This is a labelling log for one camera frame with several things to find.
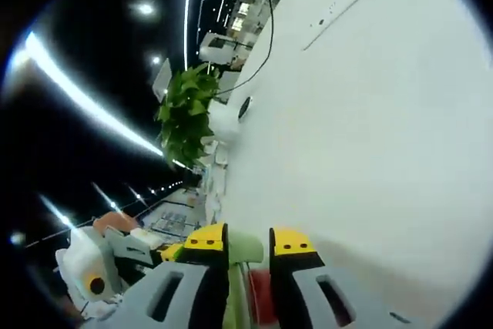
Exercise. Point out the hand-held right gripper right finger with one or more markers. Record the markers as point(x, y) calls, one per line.
point(308, 306)

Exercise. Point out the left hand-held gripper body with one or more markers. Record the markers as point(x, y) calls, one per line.
point(82, 261)

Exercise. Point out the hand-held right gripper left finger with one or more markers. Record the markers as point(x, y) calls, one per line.
point(192, 298)

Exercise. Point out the red tomato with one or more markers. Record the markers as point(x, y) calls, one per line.
point(260, 294)

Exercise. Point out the green container lid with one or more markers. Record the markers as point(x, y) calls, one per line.
point(246, 248)

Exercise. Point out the white tabletop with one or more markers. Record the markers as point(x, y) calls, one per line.
point(366, 132)

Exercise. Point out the person's left hand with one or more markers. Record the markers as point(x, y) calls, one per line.
point(115, 221)

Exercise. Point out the green potted plant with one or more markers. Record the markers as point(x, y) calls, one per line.
point(185, 121)

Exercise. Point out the long curved ceiling light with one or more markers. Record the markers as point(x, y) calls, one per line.
point(84, 98)

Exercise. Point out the white plant pot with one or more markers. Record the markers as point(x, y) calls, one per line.
point(223, 121)

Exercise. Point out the ceiling air conditioner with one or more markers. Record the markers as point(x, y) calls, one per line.
point(161, 78)

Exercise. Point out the dark round desk grommet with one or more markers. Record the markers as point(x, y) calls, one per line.
point(244, 107)

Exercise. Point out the straight ceiling light strip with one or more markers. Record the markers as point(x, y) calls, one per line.
point(188, 9)

